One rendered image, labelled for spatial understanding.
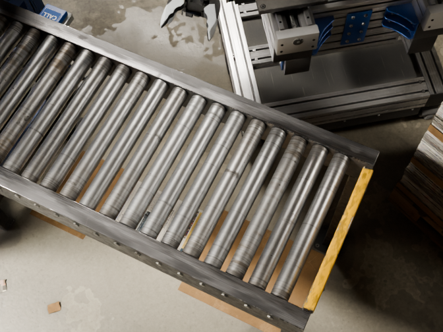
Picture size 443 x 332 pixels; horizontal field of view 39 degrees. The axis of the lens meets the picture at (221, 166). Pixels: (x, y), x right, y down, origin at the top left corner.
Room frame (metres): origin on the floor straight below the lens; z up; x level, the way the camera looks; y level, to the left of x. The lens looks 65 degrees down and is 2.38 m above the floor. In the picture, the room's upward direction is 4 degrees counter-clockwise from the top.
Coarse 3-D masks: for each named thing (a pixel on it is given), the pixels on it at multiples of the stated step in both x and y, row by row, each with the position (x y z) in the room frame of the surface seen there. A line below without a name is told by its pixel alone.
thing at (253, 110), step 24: (0, 0) 1.38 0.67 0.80; (24, 24) 1.28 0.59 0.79; (48, 24) 1.27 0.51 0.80; (96, 48) 1.16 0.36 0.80; (120, 48) 1.15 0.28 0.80; (144, 72) 1.06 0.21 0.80; (168, 72) 1.05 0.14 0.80; (216, 96) 0.95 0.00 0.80; (240, 96) 0.95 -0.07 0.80; (264, 120) 0.86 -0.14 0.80; (288, 120) 0.86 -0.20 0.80; (312, 144) 0.78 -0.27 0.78; (336, 144) 0.77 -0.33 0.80; (360, 144) 0.76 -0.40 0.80; (360, 168) 0.71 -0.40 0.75
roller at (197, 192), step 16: (224, 128) 0.85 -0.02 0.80; (240, 128) 0.85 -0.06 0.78; (224, 144) 0.79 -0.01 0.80; (208, 160) 0.75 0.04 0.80; (224, 160) 0.75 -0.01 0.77; (208, 176) 0.70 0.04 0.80; (192, 192) 0.65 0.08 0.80; (192, 208) 0.61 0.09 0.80; (176, 224) 0.56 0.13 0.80; (176, 240) 0.52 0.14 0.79
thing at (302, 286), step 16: (208, 240) 0.77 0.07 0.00; (240, 240) 0.76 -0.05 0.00; (288, 240) 0.74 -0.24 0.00; (256, 256) 0.69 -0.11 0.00; (320, 256) 0.67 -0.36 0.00; (304, 272) 0.61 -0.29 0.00; (192, 288) 0.58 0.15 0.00; (304, 288) 0.55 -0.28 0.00; (208, 304) 0.51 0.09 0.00; (224, 304) 0.51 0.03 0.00; (256, 320) 0.44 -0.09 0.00
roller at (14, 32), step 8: (16, 24) 1.27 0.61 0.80; (8, 32) 1.25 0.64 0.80; (16, 32) 1.25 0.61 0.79; (24, 32) 1.26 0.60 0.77; (0, 40) 1.22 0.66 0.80; (8, 40) 1.22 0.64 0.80; (16, 40) 1.23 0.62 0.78; (0, 48) 1.19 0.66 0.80; (8, 48) 1.20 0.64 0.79; (0, 56) 1.16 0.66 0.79; (8, 56) 1.18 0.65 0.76; (0, 64) 1.15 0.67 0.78
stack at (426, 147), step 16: (432, 144) 0.85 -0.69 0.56; (432, 160) 0.83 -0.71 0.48; (416, 176) 0.85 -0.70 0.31; (400, 192) 0.86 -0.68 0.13; (416, 192) 0.82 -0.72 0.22; (432, 192) 0.79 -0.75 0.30; (400, 208) 0.83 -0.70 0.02; (416, 208) 0.80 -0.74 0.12; (432, 208) 0.76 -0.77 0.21; (416, 224) 0.77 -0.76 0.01; (432, 224) 0.73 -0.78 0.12; (432, 240) 0.70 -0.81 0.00
